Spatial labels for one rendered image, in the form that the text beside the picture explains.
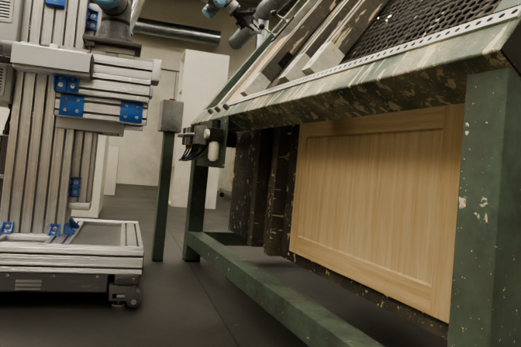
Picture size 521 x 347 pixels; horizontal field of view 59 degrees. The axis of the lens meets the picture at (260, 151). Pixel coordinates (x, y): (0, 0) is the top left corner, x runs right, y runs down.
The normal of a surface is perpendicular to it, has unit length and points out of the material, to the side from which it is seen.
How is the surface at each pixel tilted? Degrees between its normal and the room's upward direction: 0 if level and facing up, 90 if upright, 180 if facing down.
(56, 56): 90
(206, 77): 90
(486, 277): 90
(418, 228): 90
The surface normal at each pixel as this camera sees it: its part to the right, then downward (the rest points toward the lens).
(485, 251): -0.92, -0.10
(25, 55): 0.29, -0.01
